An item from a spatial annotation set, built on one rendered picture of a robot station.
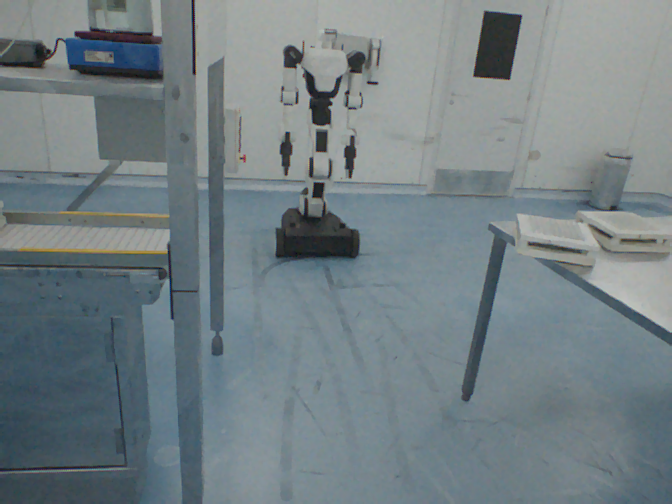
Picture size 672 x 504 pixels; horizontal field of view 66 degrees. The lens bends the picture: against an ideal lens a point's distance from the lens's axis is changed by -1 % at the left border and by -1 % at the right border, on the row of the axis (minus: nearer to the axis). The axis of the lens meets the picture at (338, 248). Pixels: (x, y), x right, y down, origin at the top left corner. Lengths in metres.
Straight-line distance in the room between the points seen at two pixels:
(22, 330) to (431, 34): 4.46
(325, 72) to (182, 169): 2.40
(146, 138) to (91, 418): 0.82
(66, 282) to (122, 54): 0.56
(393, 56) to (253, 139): 1.53
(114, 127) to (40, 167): 3.97
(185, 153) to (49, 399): 0.86
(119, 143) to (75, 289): 0.39
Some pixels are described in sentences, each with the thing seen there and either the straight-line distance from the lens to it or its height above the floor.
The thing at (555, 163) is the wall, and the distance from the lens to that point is 6.13.
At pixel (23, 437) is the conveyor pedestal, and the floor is 0.31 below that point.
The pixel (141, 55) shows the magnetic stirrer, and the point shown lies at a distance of 1.31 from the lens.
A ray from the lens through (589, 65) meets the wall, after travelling 6.10.
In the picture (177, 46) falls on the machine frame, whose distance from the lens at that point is 1.16.
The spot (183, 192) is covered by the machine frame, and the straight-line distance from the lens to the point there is 1.21.
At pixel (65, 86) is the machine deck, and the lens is 1.22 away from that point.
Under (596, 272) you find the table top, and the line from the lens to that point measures 1.82.
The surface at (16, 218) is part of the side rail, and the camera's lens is 1.72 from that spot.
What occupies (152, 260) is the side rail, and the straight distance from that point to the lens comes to 1.35.
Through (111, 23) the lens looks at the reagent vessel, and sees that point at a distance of 1.35.
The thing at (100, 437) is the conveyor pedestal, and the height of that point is 0.30.
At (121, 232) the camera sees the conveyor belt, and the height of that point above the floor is 0.88.
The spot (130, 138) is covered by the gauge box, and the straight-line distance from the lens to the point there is 1.49.
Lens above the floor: 1.44
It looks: 22 degrees down
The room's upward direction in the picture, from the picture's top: 5 degrees clockwise
